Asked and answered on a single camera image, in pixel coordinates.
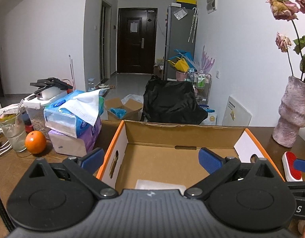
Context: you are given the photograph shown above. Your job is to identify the red white lint brush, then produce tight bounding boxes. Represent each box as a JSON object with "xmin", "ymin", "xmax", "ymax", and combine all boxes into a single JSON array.
[{"xmin": 282, "ymin": 152, "xmax": 303, "ymax": 182}]

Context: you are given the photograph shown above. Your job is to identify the purple tissue pack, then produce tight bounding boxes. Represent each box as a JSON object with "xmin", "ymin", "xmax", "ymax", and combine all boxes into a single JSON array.
[{"xmin": 49, "ymin": 118, "xmax": 102, "ymax": 157}]

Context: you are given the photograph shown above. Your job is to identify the blue tissue pack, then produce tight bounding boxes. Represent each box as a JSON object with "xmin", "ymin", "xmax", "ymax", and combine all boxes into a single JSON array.
[{"xmin": 44, "ymin": 88, "xmax": 108, "ymax": 138}]

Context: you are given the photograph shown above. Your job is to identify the orange cardboard box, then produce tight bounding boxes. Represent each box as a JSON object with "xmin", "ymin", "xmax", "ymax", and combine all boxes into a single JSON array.
[{"xmin": 97, "ymin": 120, "xmax": 271, "ymax": 192}]

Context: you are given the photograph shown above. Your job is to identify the white packet in box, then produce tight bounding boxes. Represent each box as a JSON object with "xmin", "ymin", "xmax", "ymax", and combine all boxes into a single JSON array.
[{"xmin": 135, "ymin": 179, "xmax": 186, "ymax": 195}]

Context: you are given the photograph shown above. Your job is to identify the orange fruit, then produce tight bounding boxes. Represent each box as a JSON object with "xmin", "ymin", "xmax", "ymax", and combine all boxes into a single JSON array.
[{"xmin": 25, "ymin": 131, "xmax": 46, "ymax": 155}]

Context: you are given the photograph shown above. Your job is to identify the pink ceramic vase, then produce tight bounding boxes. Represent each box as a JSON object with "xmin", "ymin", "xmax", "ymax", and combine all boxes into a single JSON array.
[{"xmin": 272, "ymin": 76, "xmax": 305, "ymax": 148}]

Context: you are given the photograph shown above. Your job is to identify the small open cardboard box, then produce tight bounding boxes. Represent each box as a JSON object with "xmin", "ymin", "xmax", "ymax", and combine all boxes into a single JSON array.
[{"xmin": 105, "ymin": 98, "xmax": 143, "ymax": 121}]

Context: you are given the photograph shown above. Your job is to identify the black bag on chair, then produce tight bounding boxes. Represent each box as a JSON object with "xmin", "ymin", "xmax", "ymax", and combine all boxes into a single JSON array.
[{"xmin": 141, "ymin": 75, "xmax": 208, "ymax": 125}]

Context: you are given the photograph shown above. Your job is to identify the clear plastic food container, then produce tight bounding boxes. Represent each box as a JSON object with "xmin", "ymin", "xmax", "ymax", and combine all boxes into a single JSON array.
[{"xmin": 23, "ymin": 87, "xmax": 68, "ymax": 140}]

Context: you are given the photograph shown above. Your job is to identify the metal storage cart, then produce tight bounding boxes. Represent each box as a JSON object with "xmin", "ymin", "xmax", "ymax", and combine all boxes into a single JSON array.
[{"xmin": 187, "ymin": 73, "xmax": 212, "ymax": 105}]

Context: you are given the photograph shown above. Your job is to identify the black item on container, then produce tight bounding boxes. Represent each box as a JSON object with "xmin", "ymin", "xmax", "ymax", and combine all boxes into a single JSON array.
[{"xmin": 30, "ymin": 77, "xmax": 73, "ymax": 91}]

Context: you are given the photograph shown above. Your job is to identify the clear drinking glass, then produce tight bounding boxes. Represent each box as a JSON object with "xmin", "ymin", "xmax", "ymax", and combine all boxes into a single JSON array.
[{"xmin": 0, "ymin": 109, "xmax": 26, "ymax": 152}]

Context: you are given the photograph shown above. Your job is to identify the purple hangers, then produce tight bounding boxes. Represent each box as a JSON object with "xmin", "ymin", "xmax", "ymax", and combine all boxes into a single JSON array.
[{"xmin": 199, "ymin": 46, "xmax": 215, "ymax": 74}]

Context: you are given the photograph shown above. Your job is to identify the white mop stick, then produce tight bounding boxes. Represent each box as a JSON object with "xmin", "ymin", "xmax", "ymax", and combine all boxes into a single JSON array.
[{"xmin": 68, "ymin": 54, "xmax": 76, "ymax": 90}]

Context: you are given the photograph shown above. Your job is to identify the yellow blue hangers pile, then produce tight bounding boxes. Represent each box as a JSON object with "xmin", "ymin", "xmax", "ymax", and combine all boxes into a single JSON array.
[{"xmin": 167, "ymin": 49, "xmax": 196, "ymax": 73}]

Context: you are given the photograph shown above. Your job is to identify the dark front door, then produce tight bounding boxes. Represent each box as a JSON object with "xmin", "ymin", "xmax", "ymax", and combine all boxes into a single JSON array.
[{"xmin": 117, "ymin": 8, "xmax": 157, "ymax": 74}]

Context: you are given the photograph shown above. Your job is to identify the white umbrella on fridge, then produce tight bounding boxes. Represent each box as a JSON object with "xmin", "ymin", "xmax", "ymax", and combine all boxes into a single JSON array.
[{"xmin": 187, "ymin": 7, "xmax": 198, "ymax": 43}]

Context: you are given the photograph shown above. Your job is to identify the grey refrigerator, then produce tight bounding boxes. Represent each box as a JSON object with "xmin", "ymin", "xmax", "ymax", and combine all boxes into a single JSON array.
[{"xmin": 163, "ymin": 3, "xmax": 197, "ymax": 80}]

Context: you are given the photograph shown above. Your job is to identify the dried pink roses bouquet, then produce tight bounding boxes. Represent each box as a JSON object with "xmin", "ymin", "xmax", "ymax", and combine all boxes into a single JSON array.
[{"xmin": 266, "ymin": 0, "xmax": 305, "ymax": 83}]

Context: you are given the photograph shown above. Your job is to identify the yellow black box on fridge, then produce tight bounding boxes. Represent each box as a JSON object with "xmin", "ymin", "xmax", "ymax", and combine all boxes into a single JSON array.
[{"xmin": 176, "ymin": 0, "xmax": 197, "ymax": 5}]

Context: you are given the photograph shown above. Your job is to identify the white board leaning on wall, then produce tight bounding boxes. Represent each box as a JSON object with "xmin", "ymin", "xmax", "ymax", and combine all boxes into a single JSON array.
[{"xmin": 222, "ymin": 96, "xmax": 252, "ymax": 127}]

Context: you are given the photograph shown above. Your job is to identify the white charger with cable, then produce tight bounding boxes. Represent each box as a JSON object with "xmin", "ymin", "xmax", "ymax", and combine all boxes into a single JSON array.
[{"xmin": 0, "ymin": 128, "xmax": 12, "ymax": 158}]

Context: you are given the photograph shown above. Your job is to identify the white wall vent panel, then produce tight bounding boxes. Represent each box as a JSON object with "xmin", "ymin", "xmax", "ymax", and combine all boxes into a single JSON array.
[{"xmin": 206, "ymin": 0, "xmax": 217, "ymax": 14}]

